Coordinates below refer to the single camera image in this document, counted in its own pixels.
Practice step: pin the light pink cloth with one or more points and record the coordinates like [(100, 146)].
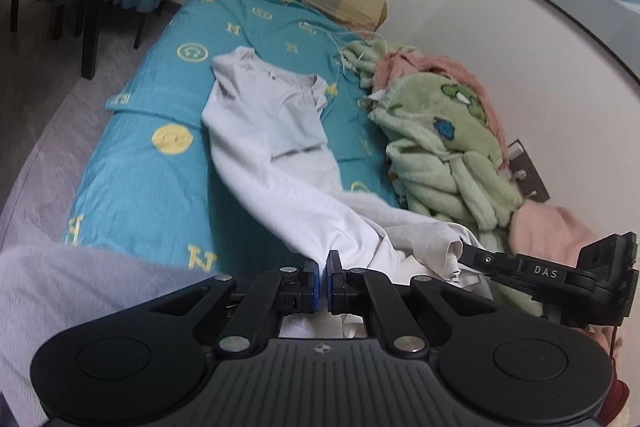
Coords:
[(550, 227)]

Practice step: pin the white shirt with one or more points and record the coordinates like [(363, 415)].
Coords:
[(280, 147)]

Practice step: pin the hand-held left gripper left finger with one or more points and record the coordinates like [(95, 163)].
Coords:
[(316, 287)]

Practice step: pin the person's grey trouser leg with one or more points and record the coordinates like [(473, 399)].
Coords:
[(75, 287)]

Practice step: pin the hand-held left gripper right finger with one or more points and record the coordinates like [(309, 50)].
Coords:
[(330, 287)]

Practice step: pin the teal printed bed sheet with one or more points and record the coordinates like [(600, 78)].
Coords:
[(150, 187)]

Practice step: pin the dark red cloth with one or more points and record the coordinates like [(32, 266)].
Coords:
[(615, 399)]

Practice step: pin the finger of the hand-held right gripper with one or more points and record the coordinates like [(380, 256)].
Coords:
[(505, 264)]

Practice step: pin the green fleece blanket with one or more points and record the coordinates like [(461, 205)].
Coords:
[(450, 157)]

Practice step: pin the pink fleece blanket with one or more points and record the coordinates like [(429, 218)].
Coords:
[(430, 62)]

